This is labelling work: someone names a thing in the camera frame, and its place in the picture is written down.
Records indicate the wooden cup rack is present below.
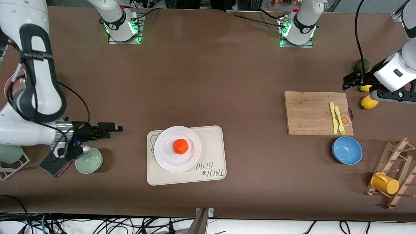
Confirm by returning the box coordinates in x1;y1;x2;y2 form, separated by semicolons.
365;137;416;209

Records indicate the green bowl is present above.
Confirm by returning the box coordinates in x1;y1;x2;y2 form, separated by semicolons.
75;148;103;174

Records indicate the pale green cup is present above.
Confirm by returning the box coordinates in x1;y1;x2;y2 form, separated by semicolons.
0;145;24;164

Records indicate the white wire rack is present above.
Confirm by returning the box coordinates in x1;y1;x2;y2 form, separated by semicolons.
0;145;30;181

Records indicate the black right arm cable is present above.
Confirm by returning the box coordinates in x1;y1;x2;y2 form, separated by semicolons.
6;39;91;158

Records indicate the yellow cup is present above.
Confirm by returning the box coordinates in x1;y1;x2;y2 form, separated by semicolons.
371;172;400;195

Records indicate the aluminium frame profile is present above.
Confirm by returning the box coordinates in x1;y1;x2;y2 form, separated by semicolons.
392;0;416;22

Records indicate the wooden cutting board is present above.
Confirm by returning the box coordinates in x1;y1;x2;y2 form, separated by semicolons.
284;91;354;136

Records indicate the dark green avocado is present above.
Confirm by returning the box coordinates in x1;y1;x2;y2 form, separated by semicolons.
355;59;370;72

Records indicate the orange fruit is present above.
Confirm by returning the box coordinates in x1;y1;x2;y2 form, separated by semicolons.
173;139;189;154

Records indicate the cream bear print tray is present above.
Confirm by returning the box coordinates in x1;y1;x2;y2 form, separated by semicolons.
147;125;227;186

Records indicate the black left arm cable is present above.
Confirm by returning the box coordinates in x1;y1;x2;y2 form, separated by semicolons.
355;0;368;80

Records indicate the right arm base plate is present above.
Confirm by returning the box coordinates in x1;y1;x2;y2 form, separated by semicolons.
107;15;144;45

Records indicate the pink bowl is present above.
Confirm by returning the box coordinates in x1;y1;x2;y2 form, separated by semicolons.
4;70;26;99

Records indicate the blue bowl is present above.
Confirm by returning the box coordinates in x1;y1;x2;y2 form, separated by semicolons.
332;136;363;165

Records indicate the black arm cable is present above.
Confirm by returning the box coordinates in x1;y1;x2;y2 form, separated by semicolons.
355;0;368;80
6;39;91;158

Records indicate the dark folded cloth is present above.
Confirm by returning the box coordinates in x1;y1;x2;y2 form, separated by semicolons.
39;150;74;178

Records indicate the yellow plastic fork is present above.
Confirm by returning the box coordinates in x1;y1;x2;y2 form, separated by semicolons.
334;106;346;135

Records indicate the white round plate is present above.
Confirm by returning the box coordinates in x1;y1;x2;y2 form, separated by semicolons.
154;126;202;173

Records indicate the yellow plastic knife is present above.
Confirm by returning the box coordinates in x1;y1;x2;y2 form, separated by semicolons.
329;102;339;135

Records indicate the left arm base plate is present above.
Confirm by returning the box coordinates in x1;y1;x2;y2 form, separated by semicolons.
279;18;314;48

